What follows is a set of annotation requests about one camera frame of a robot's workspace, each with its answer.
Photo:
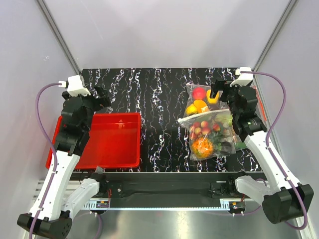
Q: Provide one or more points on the fake cherry bunch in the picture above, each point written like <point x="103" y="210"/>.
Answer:
<point x="203" y="128"/>

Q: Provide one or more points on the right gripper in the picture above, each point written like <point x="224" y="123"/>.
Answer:
<point x="215" y="87"/>

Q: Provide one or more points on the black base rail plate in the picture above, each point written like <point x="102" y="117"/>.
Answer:
<point x="191" y="191"/>

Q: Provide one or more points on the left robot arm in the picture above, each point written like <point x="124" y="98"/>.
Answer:
<point x="51" y="215"/>

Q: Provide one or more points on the zip bag with red chilies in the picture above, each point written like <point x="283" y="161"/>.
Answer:
<point x="260" y="107"/>

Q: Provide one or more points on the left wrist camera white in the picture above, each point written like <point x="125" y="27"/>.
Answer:
<point x="75" y="86"/>

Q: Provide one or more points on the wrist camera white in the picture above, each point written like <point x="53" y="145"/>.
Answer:
<point x="244" y="76"/>
<point x="75" y="86"/>

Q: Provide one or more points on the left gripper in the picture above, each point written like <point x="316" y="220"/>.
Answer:
<point x="103" y="101"/>

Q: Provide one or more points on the zip bag with apple and peppers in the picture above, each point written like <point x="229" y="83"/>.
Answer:
<point x="199" y="100"/>

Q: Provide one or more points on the polka dot zip bag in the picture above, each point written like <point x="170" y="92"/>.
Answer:
<point x="223" y="141"/>

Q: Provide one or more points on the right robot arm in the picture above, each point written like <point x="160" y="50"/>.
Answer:
<point x="285" y="197"/>

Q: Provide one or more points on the red plastic bin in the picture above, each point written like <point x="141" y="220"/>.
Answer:
<point x="114" y="142"/>

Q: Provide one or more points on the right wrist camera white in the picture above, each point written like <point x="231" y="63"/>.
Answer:
<point x="244" y="76"/>

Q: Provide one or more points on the fake orange pineapple with leaves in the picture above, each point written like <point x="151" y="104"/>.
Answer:
<point x="202" y="149"/>

